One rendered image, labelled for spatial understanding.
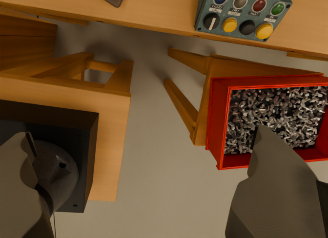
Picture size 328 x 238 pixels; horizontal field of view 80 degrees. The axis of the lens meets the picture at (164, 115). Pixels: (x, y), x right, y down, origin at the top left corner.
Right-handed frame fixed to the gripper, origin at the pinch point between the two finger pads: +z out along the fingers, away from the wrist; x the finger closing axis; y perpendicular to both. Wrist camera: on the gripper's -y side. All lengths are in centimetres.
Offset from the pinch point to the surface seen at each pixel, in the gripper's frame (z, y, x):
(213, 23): 26.6, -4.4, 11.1
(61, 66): 58, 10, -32
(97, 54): 115, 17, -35
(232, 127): 30.2, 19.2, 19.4
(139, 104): 114, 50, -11
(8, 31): 69, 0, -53
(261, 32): 27.5, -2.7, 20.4
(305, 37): 31.9, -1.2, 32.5
